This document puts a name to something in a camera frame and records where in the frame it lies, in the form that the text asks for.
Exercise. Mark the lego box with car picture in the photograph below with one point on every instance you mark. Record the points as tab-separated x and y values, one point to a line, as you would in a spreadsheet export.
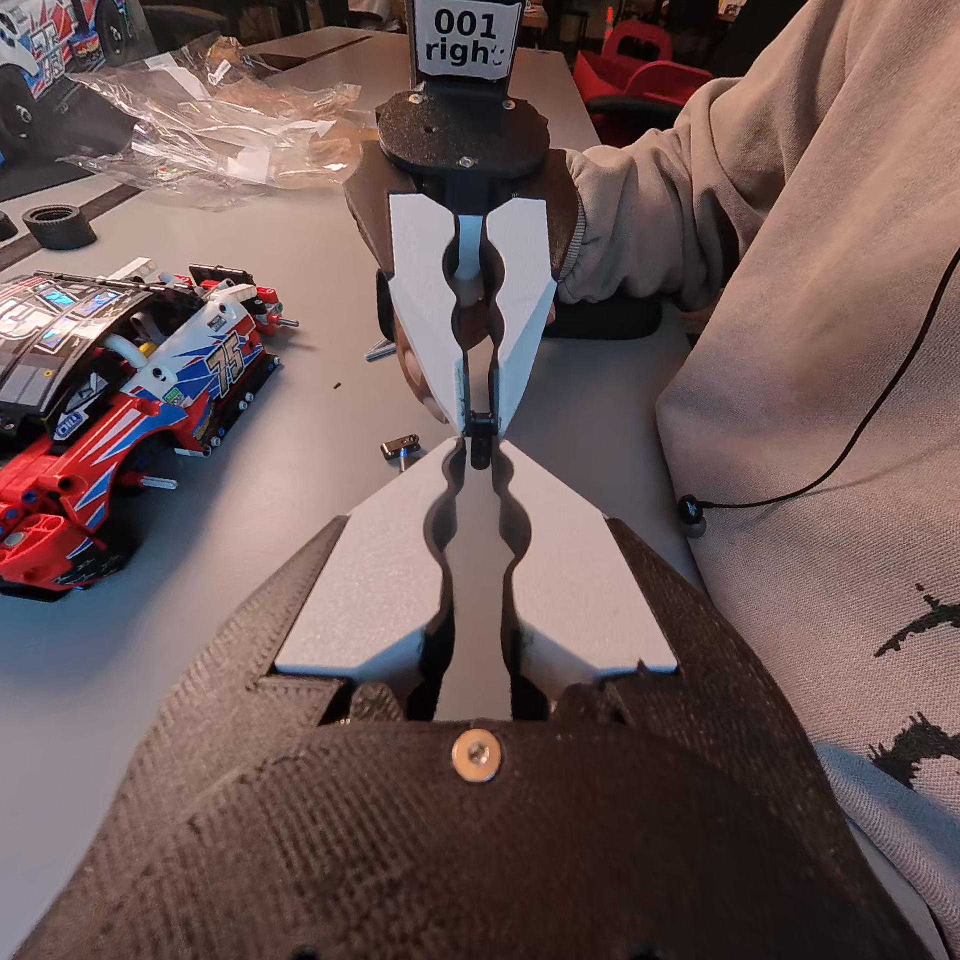
45	75

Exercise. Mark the person's right hand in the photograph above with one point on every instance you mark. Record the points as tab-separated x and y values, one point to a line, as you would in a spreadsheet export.
416	379

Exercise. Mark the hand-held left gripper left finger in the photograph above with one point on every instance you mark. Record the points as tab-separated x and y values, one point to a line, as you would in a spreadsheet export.
360	592

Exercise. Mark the black lego tire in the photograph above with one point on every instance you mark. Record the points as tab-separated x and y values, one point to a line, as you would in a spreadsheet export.
6	226
60	227

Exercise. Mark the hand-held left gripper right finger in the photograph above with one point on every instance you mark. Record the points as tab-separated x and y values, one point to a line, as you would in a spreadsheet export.
592	592

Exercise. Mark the red chair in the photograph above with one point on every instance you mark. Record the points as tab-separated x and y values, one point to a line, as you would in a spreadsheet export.
667	79
637	41

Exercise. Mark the person's beige sweatshirt torso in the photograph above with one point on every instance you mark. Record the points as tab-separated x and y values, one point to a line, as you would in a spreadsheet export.
825	450

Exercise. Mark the clear plastic bag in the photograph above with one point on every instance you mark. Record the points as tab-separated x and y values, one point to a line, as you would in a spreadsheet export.
225	127

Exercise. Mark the red white lego race car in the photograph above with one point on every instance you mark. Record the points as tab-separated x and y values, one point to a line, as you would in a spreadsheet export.
112	412

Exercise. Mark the grey lego axle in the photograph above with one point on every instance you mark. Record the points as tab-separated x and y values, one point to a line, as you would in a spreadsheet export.
380	349

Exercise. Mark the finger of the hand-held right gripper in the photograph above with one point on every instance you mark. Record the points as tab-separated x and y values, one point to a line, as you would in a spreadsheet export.
529	262
420	262

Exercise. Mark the black two-hole lego beam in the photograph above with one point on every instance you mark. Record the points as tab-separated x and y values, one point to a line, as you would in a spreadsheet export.
401	446

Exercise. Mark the person's right forearm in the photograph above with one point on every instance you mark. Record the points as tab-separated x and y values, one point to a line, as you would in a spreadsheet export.
645	210

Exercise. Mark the long black lego axle assembly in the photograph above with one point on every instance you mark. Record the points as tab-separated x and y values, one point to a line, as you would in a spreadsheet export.
480	442

